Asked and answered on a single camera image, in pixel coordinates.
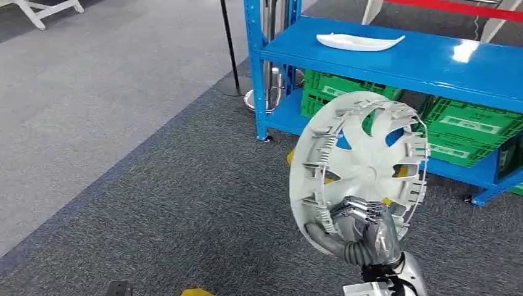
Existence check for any chrome barrier stanchion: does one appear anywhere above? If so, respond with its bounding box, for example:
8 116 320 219
244 0 305 114

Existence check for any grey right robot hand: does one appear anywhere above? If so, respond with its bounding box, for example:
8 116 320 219
304 195 405 267

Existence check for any white frame furniture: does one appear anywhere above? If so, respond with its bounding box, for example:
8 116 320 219
0 0 84 31

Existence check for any blue metal shelf rack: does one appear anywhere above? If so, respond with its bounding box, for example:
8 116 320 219
243 0 523 207

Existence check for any green plastic crate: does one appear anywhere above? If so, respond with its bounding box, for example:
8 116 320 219
413 96 523 168
300 69 403 120
495 133 523 197

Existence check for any yellow floor tape outline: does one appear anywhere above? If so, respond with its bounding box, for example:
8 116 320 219
286 149 418 205

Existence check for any silver plastic wheel hubcap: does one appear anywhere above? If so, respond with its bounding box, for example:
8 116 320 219
288 90 430 258

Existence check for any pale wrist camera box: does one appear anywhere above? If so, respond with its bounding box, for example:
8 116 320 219
342 282 392 296

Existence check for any red barrier belt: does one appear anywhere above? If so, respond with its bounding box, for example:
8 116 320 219
384 0 523 23

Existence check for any white curved car trim part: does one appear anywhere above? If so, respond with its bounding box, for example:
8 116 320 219
315 32 406 52

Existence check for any black robot foot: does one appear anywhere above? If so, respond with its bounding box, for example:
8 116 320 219
107 280 134 296

